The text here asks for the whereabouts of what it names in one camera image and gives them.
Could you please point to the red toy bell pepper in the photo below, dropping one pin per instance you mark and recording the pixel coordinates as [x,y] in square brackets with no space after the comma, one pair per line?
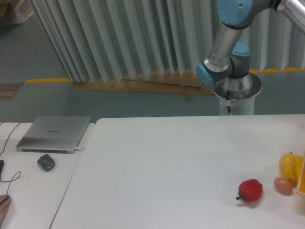
[250,191]

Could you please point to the person's hand on mouse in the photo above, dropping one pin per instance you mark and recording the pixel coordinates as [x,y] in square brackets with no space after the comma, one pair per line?
[5,202]

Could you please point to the silver closed laptop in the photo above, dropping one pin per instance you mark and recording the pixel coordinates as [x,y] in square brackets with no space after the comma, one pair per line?
[57,134]

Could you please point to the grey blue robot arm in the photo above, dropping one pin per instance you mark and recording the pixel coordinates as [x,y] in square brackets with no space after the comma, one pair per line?
[227,51]

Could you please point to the black cable plug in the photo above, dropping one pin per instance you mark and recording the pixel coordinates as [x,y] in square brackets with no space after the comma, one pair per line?
[1,165]

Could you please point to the grey folding screen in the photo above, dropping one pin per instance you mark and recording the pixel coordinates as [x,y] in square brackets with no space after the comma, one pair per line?
[104,39]

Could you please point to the yellow toy bell pepper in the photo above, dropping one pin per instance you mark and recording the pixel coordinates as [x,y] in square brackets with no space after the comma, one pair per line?
[290,166]

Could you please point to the brown cardboard sheet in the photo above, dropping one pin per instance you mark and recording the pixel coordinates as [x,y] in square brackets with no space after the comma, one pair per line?
[186,84]

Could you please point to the yellow wooden box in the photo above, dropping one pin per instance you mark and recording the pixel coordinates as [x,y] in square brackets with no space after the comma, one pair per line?
[300,187]

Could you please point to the brown toy egg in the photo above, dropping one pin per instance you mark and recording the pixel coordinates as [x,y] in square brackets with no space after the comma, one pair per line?
[283,185]

